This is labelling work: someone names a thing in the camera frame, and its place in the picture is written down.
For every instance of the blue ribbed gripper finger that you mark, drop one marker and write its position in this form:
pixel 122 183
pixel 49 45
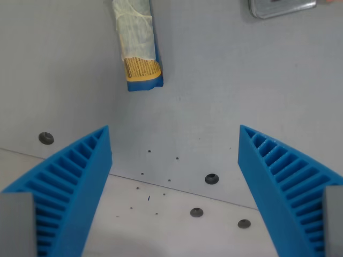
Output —
pixel 77 187
pixel 268 187

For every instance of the clear plastic box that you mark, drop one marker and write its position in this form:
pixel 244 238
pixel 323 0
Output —
pixel 281 8

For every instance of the blue bag with tape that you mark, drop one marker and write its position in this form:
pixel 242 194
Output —
pixel 139 40

